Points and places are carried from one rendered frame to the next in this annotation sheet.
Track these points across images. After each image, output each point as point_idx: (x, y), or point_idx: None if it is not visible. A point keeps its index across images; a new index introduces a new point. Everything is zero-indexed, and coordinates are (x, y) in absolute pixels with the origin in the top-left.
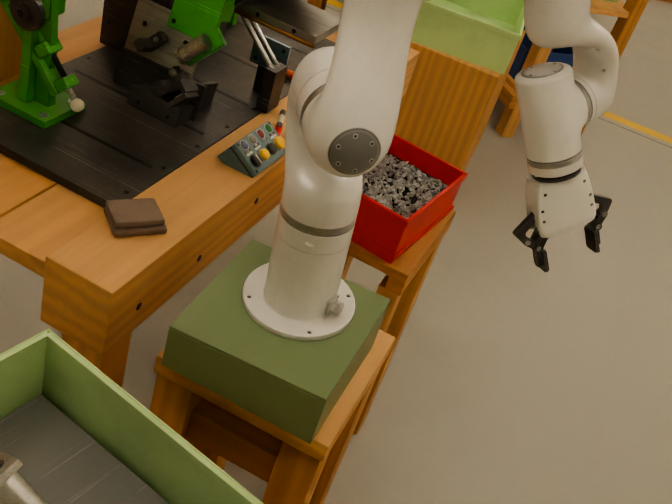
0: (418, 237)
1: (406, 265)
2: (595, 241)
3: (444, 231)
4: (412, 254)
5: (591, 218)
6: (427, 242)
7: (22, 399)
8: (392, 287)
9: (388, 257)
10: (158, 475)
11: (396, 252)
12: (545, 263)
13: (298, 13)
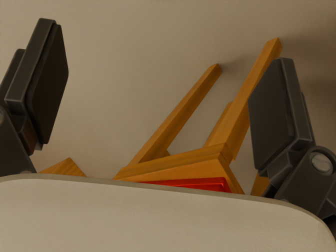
0: (174, 184)
1: (208, 167)
2: (39, 63)
3: (131, 170)
4: (190, 172)
5: (0, 196)
6: (163, 173)
7: None
8: (228, 153)
9: (225, 185)
10: None
11: (216, 186)
12: (296, 88)
13: None
